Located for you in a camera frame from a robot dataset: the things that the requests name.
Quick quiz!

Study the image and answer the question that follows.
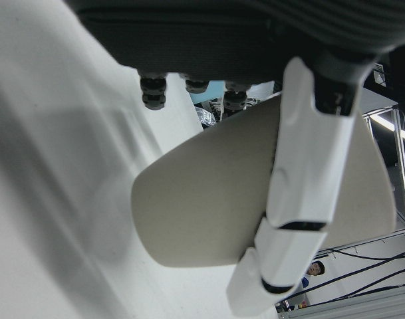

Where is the aluminium frame post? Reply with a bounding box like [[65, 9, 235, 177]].
[[361, 106, 405, 233]]

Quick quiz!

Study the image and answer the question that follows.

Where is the beige paper cup smooth rim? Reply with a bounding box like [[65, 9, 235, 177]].
[[130, 91, 398, 268]]

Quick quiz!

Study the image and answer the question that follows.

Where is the aluminium rail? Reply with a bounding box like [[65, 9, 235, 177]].
[[275, 285, 405, 319]]

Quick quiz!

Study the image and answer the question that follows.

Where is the ceiling light bar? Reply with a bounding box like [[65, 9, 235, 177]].
[[370, 112, 405, 142]]

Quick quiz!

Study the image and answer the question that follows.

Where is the black cable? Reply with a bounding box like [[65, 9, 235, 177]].
[[333, 248, 405, 261], [301, 264, 405, 295]]

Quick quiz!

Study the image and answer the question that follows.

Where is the person in blue shirt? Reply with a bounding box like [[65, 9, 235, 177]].
[[301, 260, 327, 287]]

